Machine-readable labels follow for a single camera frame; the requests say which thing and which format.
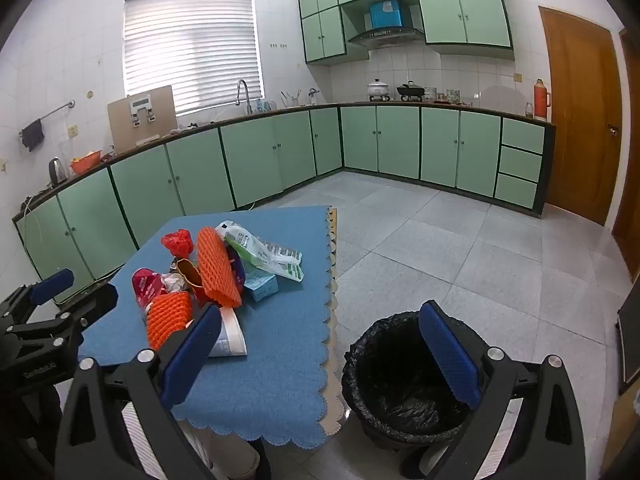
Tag black wok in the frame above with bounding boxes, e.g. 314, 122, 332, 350
396, 80, 426, 102

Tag black lined trash bin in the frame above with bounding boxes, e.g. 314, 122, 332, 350
341, 311, 483, 455

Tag blue scalloped table mat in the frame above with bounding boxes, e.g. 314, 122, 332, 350
77, 204, 341, 450

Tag light blue paper box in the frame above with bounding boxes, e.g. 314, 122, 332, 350
243, 272, 279, 302

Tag person's leg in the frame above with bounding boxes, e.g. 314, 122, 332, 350
185, 422, 263, 480

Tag white window blind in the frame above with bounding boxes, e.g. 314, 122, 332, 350
123, 0, 264, 116

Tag large orange foam net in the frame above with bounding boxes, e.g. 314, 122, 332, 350
196, 226, 243, 308

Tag orange plastic basin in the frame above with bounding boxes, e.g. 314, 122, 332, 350
69, 150, 104, 176

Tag red plastic bag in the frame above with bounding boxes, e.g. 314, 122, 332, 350
161, 229, 195, 260

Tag beige scalloped table mat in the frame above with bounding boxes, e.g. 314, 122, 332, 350
320, 205, 348, 441

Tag small orange foam net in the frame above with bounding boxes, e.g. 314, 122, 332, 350
146, 290, 196, 352

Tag narrow wooden door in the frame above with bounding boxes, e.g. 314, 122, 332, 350
612, 27, 640, 281

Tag black glass cabinet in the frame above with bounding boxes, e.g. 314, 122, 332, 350
617, 285, 640, 396

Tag green white carton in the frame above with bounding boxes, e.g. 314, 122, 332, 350
215, 221, 305, 282

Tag seasoning jars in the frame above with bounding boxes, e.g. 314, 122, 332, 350
424, 87, 473, 107

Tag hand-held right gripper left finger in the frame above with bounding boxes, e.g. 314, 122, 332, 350
54, 304, 223, 480

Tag white blue paper cup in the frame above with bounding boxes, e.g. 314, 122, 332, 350
207, 305, 248, 358

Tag range hood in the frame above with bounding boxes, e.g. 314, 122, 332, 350
348, 27, 426, 51

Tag dark towel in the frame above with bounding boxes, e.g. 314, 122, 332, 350
21, 119, 46, 152

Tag green base cabinets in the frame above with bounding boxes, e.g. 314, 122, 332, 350
12, 102, 557, 306

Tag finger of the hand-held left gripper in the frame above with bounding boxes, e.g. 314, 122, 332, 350
9, 283, 120, 357
0, 268, 77, 332

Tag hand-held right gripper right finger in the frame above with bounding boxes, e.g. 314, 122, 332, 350
417, 300, 587, 480

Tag red thermos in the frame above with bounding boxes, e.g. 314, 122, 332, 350
531, 79, 552, 121

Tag metal towel rail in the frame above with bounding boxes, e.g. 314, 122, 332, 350
20, 100, 77, 136

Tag brown cardboard board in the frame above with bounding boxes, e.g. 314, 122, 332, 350
107, 85, 178, 155

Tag red snack packet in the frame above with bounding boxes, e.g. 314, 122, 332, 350
131, 267, 166, 313

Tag dark purple packet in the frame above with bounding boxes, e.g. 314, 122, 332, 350
225, 242, 247, 292

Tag green upper wall cabinets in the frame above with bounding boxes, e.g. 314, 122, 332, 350
298, 0, 516, 66

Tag white device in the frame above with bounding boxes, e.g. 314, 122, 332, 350
129, 95, 157, 128

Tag wide wooden door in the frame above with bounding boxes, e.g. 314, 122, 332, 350
538, 5, 623, 227

